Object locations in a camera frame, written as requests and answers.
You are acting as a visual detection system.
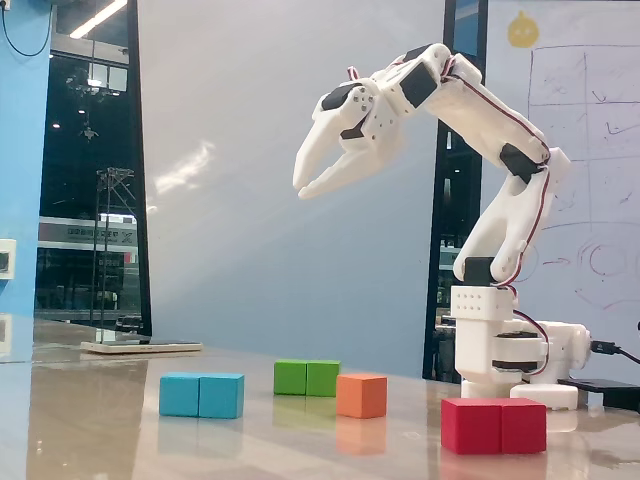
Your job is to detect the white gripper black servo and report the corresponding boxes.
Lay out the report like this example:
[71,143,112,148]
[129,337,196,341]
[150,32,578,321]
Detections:
[292,75,407,201]

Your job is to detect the green block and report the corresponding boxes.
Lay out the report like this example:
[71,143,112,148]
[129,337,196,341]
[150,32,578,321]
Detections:
[273,359,342,399]

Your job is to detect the orange cube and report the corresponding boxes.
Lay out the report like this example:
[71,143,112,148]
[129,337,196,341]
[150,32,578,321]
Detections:
[335,372,389,420]

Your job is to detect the blue block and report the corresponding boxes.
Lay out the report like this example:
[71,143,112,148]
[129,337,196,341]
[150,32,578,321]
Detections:
[159,372,246,420]

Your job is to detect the red block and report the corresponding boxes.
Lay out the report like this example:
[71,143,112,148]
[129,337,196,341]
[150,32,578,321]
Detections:
[440,397,548,456]

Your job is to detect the yellow round sticker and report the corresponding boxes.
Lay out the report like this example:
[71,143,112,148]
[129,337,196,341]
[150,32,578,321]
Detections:
[506,10,541,49]

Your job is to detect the whiteboard with drawings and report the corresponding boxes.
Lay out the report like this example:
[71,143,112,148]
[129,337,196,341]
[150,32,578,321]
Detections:
[485,0,640,382]

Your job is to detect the flat white phone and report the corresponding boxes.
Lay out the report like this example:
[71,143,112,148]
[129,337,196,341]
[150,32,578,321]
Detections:
[79,339,204,356]

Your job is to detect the black flat box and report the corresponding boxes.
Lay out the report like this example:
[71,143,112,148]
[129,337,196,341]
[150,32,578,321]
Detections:
[556,377,640,410]

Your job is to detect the black plug cable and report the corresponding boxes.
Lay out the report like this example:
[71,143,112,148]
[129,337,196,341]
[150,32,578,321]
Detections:
[589,340,640,366]

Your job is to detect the thin black hanging cable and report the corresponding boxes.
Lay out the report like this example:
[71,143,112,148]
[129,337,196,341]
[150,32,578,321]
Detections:
[0,0,54,59]

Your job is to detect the white wall socket box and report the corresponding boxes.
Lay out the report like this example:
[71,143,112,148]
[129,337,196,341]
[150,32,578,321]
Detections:
[0,238,17,280]

